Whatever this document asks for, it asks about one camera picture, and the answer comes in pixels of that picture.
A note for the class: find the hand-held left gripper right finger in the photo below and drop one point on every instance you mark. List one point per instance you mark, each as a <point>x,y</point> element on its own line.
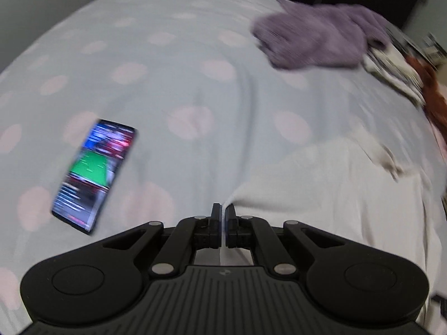
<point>229,226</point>

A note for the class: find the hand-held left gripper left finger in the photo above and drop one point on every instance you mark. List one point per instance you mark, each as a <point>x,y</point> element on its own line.
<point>217,226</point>

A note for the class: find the white t-shirt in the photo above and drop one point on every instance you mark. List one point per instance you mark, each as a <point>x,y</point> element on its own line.
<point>335,209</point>

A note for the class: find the smartphone with lit screen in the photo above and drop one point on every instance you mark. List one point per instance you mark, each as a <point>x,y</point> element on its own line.
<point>93,178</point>

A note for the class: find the polka dot bed sheet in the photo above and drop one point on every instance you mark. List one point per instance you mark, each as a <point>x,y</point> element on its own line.
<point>181,76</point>

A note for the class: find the purple fuzzy garment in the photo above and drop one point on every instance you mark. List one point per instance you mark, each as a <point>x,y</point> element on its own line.
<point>314,36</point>

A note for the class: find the black and white patterned cloth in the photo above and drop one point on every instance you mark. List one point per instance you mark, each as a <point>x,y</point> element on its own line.
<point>393,68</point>

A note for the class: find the reddish brown cloth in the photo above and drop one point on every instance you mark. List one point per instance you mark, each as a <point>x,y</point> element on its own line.
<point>434,94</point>

